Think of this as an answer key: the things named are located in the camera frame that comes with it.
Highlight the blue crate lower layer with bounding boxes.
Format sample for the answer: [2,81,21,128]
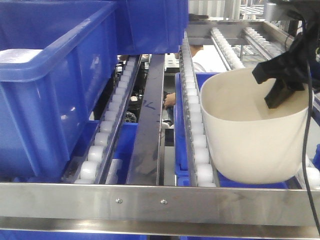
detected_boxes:
[173,73,288,189]

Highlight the person in white shirt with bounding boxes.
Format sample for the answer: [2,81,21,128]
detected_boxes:
[163,44,228,109]

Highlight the white roller track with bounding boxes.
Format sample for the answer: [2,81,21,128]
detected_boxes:
[210,27,245,71]
[243,27,284,60]
[179,33,220,188]
[61,55,142,184]

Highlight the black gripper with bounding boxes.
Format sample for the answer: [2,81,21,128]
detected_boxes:
[252,21,320,109]

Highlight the black cable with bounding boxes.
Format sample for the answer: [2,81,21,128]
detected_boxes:
[284,19,320,235]

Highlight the steel centre divider bar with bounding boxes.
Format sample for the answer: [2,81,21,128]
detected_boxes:
[126,54,165,186]

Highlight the white roller track centre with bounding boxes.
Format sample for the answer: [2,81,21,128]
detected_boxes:
[179,33,220,188]

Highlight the steel front shelf rail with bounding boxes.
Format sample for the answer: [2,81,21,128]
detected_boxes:
[0,182,320,240]

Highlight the white roller track rear left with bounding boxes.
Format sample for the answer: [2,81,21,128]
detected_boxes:
[210,27,245,71]

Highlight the white plastic bin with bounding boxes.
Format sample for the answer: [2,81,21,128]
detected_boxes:
[200,68,309,184]

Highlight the white roller track rear right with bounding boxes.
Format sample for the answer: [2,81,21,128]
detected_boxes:
[243,27,284,60]

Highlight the blue crate rear upper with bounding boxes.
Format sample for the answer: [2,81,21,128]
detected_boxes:
[115,0,189,55]

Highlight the large blue crate front left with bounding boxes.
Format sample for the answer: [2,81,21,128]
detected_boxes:
[0,0,117,178]

